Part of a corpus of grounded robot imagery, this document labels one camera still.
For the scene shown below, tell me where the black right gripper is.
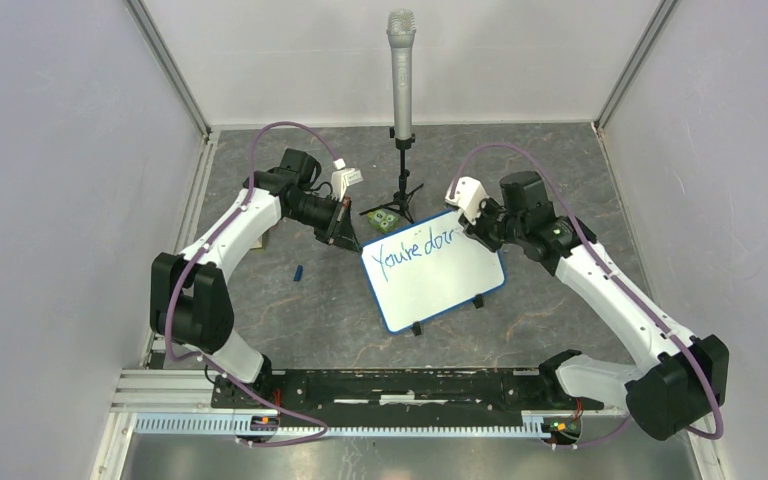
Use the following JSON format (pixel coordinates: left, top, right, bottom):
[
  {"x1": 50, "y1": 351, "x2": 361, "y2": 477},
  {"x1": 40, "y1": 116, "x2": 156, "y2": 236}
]
[{"x1": 459, "y1": 193, "x2": 526, "y2": 253}]

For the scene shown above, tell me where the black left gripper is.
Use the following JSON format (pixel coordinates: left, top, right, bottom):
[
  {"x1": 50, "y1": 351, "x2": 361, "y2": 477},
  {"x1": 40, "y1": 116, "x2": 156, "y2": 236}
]
[{"x1": 286, "y1": 193, "x2": 363, "y2": 256}]

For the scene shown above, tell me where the blue framed whiteboard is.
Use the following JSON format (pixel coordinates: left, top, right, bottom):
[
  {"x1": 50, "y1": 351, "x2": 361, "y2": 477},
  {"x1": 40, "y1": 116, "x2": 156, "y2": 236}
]
[{"x1": 361, "y1": 210, "x2": 506, "y2": 334}]

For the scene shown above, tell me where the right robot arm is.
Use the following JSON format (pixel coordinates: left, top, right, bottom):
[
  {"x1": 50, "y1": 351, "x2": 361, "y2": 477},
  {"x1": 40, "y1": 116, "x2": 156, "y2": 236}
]
[{"x1": 445, "y1": 171, "x2": 729, "y2": 441}]

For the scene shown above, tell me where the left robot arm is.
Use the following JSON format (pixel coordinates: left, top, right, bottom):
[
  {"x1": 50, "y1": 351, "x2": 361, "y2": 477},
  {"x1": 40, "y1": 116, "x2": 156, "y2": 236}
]
[{"x1": 149, "y1": 149, "x2": 362, "y2": 408}]

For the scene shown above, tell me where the green toy block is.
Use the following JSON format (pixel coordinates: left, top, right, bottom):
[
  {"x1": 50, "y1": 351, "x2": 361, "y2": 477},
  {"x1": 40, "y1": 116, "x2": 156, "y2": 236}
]
[{"x1": 366, "y1": 209, "x2": 400, "y2": 233}]

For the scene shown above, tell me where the black microphone tripod stand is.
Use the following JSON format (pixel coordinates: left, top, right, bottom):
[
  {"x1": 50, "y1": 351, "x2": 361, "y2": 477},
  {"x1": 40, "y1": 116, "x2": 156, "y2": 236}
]
[{"x1": 359, "y1": 132, "x2": 426, "y2": 220}]

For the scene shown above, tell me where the colourful toy block stack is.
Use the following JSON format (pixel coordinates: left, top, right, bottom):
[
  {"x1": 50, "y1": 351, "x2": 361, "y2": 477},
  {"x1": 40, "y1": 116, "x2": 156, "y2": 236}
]
[{"x1": 253, "y1": 236, "x2": 268, "y2": 250}]

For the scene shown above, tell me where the silver microphone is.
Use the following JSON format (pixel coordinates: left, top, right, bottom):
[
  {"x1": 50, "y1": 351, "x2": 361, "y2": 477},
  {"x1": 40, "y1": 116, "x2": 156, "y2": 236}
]
[{"x1": 386, "y1": 9, "x2": 417, "y2": 143}]

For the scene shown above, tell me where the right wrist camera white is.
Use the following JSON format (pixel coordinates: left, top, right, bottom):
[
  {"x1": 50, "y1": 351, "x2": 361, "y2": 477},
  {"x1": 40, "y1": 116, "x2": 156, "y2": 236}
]
[{"x1": 444, "y1": 176, "x2": 489, "y2": 225}]

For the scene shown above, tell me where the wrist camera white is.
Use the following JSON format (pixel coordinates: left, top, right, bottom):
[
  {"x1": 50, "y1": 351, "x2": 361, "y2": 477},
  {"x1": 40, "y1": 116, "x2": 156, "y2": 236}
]
[
  {"x1": 444, "y1": 176, "x2": 489, "y2": 225},
  {"x1": 330, "y1": 158, "x2": 363, "y2": 201}
]

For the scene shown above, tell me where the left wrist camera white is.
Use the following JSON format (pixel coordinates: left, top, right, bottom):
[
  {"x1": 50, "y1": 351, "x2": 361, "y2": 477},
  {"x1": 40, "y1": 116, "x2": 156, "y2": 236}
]
[{"x1": 330, "y1": 158, "x2": 363, "y2": 201}]

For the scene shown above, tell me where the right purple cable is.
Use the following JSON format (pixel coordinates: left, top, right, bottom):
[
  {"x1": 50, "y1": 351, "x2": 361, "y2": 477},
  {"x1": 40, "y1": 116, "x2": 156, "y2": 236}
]
[{"x1": 446, "y1": 142, "x2": 726, "y2": 452}]

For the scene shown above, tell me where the purple cable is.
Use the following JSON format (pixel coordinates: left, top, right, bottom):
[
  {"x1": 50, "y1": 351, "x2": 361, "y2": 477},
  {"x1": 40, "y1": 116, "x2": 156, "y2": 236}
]
[
  {"x1": 446, "y1": 142, "x2": 726, "y2": 452},
  {"x1": 163, "y1": 121, "x2": 347, "y2": 449}
]

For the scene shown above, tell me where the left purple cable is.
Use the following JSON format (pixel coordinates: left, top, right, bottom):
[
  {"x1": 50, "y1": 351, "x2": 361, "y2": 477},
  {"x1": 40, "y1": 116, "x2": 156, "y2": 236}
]
[{"x1": 163, "y1": 121, "x2": 347, "y2": 449}]

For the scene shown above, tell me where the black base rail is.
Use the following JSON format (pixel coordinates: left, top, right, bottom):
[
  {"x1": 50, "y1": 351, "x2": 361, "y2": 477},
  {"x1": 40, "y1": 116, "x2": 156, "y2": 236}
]
[{"x1": 211, "y1": 368, "x2": 605, "y2": 429}]

